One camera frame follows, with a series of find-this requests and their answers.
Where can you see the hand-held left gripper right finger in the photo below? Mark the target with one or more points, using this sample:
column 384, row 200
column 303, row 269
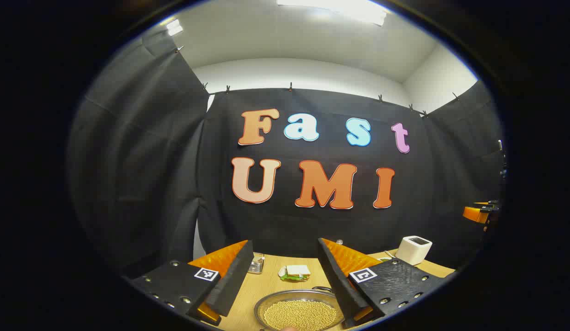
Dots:
column 337, row 285

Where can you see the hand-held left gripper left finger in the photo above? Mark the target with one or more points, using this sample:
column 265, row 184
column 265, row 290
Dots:
column 229, row 285

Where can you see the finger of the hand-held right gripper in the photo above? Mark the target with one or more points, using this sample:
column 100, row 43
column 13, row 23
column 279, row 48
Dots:
column 475, row 214

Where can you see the pile of yellow soybeans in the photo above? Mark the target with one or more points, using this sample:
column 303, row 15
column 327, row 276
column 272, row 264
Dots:
column 298, row 316

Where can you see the white toaster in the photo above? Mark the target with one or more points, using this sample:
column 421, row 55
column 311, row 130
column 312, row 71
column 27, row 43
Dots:
column 411, row 253

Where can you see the black backdrop cloth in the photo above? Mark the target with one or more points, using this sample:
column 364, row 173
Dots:
column 151, row 184

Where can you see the row of black cloth clips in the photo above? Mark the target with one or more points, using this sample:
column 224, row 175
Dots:
column 290, row 86

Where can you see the long ceiling light panel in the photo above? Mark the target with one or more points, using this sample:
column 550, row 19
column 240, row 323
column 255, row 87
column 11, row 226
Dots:
column 340, row 9

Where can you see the small ceiling light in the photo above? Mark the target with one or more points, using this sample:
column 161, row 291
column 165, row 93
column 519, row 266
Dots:
column 174, row 27

